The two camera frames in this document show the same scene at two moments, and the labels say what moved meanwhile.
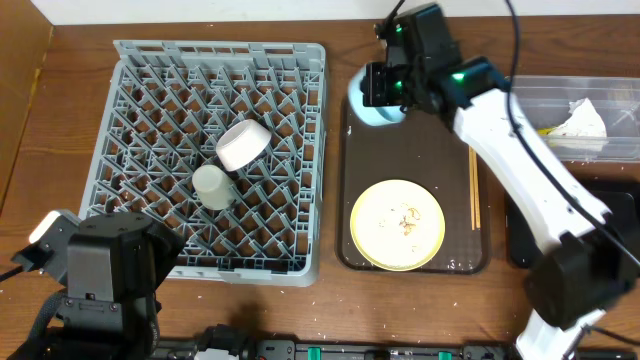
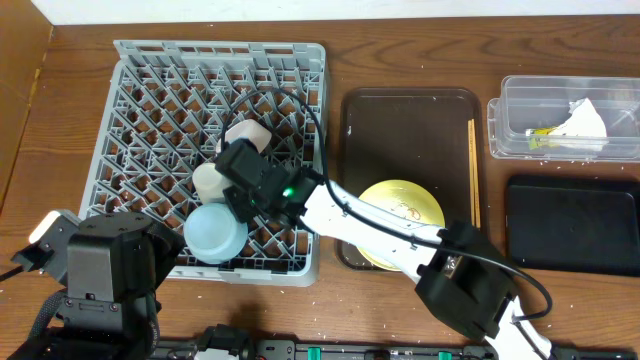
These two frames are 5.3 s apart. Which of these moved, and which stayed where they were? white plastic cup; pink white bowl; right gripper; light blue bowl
Moved: light blue bowl; right gripper
Stayed: pink white bowl; white plastic cup
